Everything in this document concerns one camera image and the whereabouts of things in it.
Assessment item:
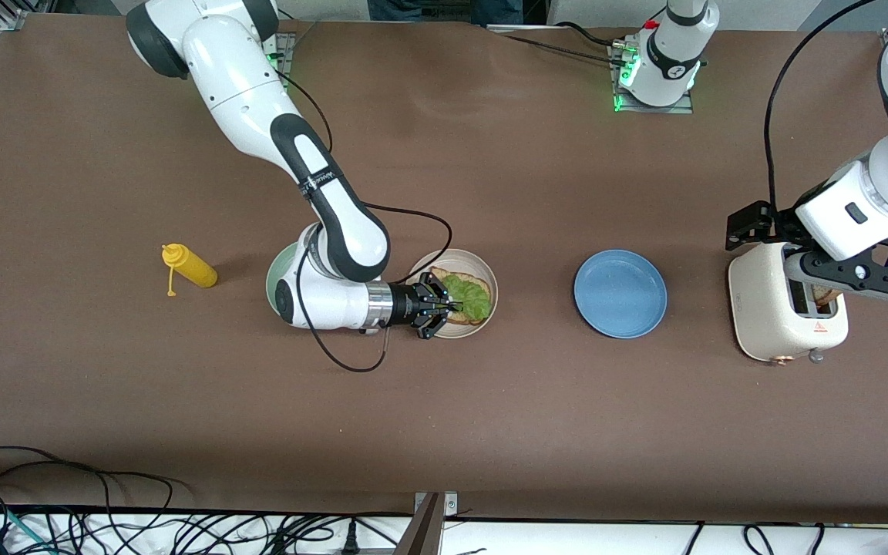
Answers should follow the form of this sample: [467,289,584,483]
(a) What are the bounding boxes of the thin black looping cable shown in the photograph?
[0,446,183,513]

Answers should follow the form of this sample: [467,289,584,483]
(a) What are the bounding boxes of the tangled black cables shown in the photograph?
[0,486,491,555]

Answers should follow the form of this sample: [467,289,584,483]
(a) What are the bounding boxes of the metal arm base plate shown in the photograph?
[608,42,695,115]
[274,32,296,78]

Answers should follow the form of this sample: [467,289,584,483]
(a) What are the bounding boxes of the blue plate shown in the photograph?
[573,249,668,339]

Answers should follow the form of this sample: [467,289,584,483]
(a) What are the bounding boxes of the mint green plate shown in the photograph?
[265,243,314,309]

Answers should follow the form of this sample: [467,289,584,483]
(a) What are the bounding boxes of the yellow squeeze bottle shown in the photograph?
[161,244,219,298]

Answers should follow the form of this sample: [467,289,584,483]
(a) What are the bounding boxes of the green lettuce leaf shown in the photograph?
[442,274,491,323]

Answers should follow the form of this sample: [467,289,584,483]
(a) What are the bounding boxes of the short black cables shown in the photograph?
[683,523,826,555]

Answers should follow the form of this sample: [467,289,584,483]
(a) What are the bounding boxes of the beige plate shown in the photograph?
[405,248,500,339]

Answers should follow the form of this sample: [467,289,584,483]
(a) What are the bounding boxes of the grey metal bracket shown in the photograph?
[412,492,460,555]

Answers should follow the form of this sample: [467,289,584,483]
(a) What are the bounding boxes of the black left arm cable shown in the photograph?
[764,0,876,213]

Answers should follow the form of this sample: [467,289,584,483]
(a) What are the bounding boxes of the person in blue jeans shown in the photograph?
[367,0,526,24]

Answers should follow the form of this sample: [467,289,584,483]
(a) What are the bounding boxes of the white toaster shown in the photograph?
[728,235,850,365]

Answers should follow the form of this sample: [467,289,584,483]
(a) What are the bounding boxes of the black base power cable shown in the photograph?
[490,23,630,66]

